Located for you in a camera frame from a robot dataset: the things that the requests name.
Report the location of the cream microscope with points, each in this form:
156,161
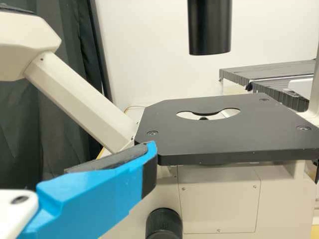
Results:
224,139

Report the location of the black platform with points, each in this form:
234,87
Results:
261,71
274,92

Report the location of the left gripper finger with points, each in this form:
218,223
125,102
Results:
99,194

